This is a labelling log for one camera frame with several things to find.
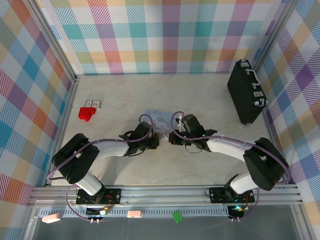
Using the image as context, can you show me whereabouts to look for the light blue cartoon pouch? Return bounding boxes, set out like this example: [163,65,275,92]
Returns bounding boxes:
[144,107,176,134]

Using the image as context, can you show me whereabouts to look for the small playing card box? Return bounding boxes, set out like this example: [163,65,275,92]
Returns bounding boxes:
[85,99,102,109]

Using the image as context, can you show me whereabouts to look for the red plastic block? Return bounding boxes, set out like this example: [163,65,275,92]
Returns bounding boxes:
[78,106,97,123]

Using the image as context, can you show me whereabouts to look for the small black connector board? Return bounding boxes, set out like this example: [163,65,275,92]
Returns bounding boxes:
[86,206,111,216]
[228,205,248,217]

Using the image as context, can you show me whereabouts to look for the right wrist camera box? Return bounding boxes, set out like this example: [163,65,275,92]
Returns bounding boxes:
[175,115,186,132]

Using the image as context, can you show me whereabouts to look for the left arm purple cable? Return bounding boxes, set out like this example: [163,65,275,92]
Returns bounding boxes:
[46,114,155,222]

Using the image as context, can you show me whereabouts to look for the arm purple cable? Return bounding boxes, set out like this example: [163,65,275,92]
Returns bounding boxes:
[170,111,292,222]
[46,114,155,222]

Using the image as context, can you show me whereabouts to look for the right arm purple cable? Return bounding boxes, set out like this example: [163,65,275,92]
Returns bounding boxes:
[170,111,292,222]

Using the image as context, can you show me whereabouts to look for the aluminium front rail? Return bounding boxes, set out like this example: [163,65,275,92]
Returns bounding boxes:
[27,184,305,208]

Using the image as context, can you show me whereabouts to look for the black briefcase with metal handle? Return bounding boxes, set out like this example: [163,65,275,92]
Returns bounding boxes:
[226,59,269,126]

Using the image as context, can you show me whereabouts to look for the grey slotted cable duct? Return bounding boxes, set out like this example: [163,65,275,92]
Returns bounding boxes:
[37,208,232,219]

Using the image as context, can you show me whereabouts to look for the aluminium side rail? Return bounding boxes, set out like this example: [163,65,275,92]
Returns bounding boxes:
[262,109,305,187]
[43,76,81,188]

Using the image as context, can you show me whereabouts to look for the aluminium frame post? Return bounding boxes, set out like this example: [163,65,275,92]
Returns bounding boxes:
[252,0,301,75]
[23,0,81,83]

